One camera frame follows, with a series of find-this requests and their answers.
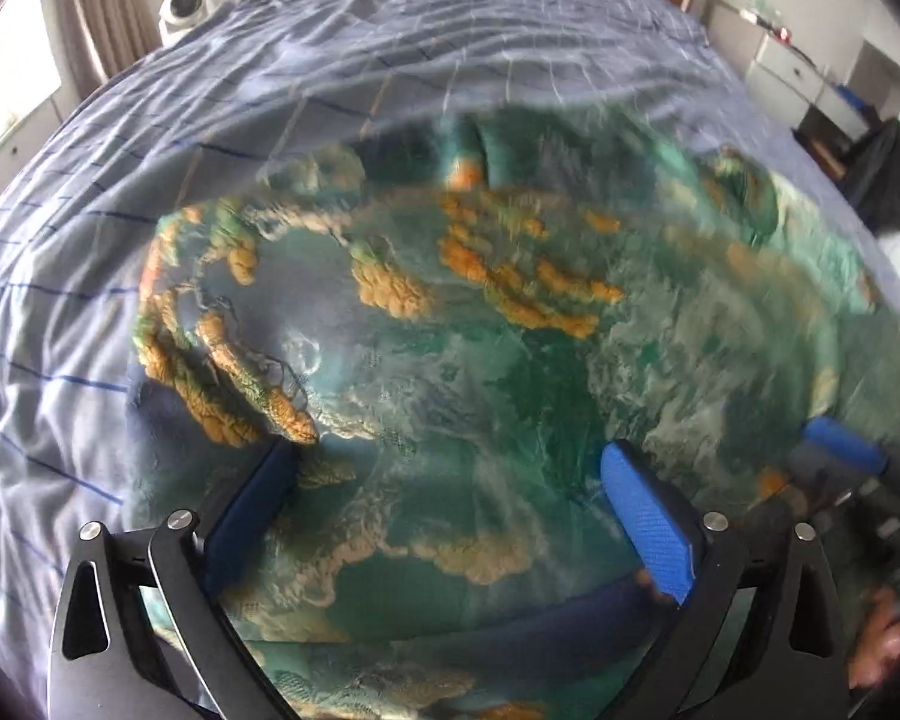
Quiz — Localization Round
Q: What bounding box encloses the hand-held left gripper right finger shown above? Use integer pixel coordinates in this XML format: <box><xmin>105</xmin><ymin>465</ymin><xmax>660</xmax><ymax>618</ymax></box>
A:
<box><xmin>600</xmin><ymin>441</ymin><xmax>848</xmax><ymax>720</ymax></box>

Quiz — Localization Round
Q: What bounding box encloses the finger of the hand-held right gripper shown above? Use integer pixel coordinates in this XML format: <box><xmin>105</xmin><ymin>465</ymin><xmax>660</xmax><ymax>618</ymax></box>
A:
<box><xmin>791</xmin><ymin>417</ymin><xmax>893</xmax><ymax>507</ymax></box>

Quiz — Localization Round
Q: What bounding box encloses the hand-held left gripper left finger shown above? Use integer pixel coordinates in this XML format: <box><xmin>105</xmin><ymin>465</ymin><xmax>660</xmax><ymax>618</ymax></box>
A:
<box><xmin>49</xmin><ymin>435</ymin><xmax>301</xmax><ymax>720</ymax></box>

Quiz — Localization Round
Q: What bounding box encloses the green patterned brocade jacket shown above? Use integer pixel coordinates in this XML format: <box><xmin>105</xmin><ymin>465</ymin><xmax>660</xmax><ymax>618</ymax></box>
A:
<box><xmin>124</xmin><ymin>109</ymin><xmax>900</xmax><ymax>720</ymax></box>

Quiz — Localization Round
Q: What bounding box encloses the person's right hand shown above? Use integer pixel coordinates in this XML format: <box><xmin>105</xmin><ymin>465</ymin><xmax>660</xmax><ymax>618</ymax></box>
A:
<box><xmin>847</xmin><ymin>586</ymin><xmax>900</xmax><ymax>691</ymax></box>

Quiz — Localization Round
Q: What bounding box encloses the black jacket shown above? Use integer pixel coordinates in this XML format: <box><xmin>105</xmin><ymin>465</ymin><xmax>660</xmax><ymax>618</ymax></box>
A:
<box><xmin>844</xmin><ymin>120</ymin><xmax>900</xmax><ymax>235</ymax></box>

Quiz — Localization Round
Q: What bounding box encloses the wooden chair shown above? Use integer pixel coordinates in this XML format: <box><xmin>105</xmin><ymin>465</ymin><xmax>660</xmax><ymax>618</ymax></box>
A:
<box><xmin>795</xmin><ymin>109</ymin><xmax>871</xmax><ymax>182</ymax></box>

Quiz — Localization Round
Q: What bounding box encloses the blue item on desk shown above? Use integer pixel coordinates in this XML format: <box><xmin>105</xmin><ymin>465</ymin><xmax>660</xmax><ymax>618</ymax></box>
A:
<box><xmin>836</xmin><ymin>86</ymin><xmax>884</xmax><ymax>119</ymax></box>

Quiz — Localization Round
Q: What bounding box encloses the white desk with drawers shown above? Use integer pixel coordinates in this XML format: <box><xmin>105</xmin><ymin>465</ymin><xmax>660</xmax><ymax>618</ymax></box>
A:
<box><xmin>701</xmin><ymin>0</ymin><xmax>871</xmax><ymax>137</ymax></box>

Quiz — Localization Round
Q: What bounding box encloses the blue checked duvet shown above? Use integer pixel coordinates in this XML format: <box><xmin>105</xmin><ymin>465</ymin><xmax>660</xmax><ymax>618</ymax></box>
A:
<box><xmin>0</xmin><ymin>0</ymin><xmax>900</xmax><ymax>713</ymax></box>

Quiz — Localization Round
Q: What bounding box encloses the window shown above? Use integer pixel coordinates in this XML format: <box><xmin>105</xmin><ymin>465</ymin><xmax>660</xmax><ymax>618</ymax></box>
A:
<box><xmin>0</xmin><ymin>0</ymin><xmax>65</xmax><ymax>121</ymax></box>

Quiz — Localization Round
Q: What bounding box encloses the white desk fan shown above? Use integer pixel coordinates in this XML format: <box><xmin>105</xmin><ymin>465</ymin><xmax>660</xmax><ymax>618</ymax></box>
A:
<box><xmin>157</xmin><ymin>0</ymin><xmax>212</xmax><ymax>46</ymax></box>

